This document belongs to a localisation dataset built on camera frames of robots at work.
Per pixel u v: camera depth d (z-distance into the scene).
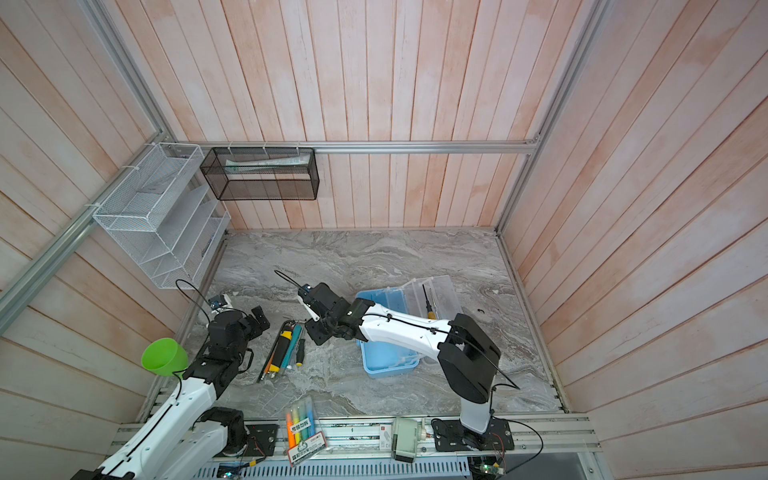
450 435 0.73
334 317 0.61
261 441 0.73
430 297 0.88
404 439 0.70
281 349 0.88
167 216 0.73
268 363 0.85
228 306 0.73
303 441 0.72
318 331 0.71
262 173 0.90
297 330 0.92
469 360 0.45
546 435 0.75
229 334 0.62
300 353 0.86
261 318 0.77
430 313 0.84
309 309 0.64
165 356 0.73
